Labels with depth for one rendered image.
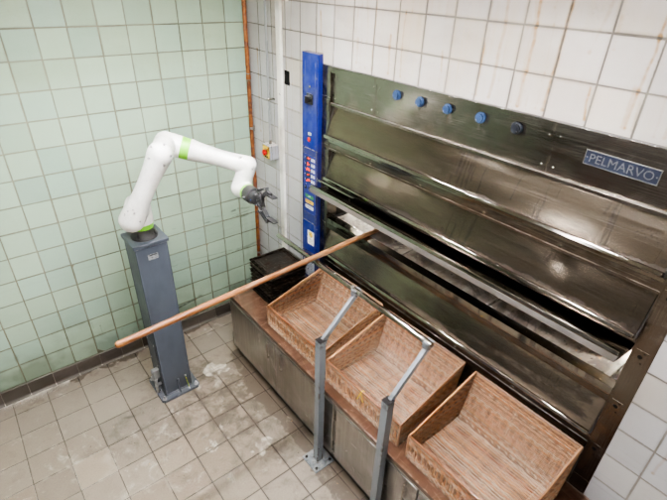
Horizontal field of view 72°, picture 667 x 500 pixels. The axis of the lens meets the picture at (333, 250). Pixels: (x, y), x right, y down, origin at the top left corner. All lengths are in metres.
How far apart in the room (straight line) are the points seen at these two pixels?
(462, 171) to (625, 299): 0.81
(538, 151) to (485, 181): 0.26
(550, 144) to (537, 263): 0.48
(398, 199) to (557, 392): 1.16
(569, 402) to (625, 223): 0.83
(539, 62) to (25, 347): 3.33
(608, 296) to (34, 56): 2.91
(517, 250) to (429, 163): 0.57
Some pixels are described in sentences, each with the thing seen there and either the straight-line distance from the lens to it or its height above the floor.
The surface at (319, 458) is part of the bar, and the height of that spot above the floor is 0.03.
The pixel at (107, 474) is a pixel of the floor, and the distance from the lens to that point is 3.25.
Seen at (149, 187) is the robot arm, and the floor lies 1.59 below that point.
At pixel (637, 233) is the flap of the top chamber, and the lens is 1.87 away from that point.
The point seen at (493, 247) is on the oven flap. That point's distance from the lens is 2.15.
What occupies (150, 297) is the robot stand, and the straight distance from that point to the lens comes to 2.98.
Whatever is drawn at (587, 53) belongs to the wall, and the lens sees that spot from 1.84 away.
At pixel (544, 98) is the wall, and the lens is 1.91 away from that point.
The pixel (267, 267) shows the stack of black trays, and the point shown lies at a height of 0.83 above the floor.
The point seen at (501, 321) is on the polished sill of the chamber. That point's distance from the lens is 2.28.
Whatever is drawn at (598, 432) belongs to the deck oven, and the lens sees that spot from 2.32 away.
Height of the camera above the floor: 2.53
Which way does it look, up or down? 31 degrees down
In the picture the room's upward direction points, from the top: 2 degrees clockwise
